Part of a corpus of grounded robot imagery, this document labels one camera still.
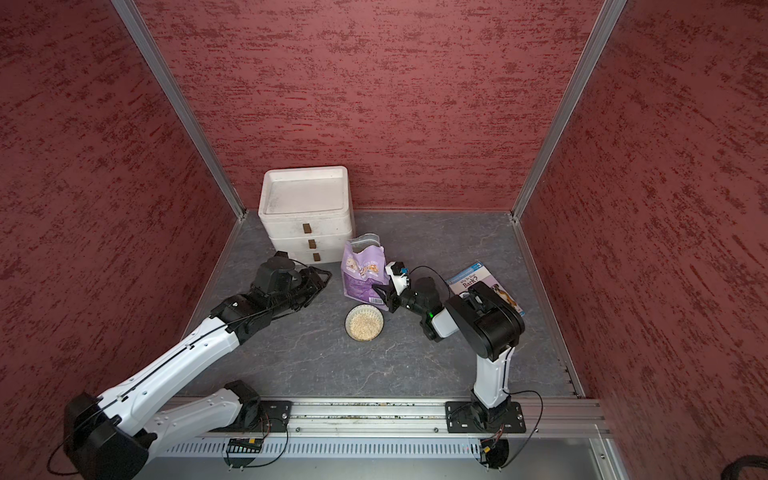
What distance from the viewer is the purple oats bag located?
81 cm

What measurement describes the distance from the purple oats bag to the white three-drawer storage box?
3 cm

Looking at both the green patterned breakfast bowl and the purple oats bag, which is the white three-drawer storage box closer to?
the purple oats bag

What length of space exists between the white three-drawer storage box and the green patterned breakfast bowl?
170mm

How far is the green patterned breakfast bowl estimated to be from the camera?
0.85 m

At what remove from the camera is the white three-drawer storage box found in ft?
2.92

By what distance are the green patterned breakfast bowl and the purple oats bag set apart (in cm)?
2

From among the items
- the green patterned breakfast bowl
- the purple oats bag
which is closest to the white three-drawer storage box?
the purple oats bag
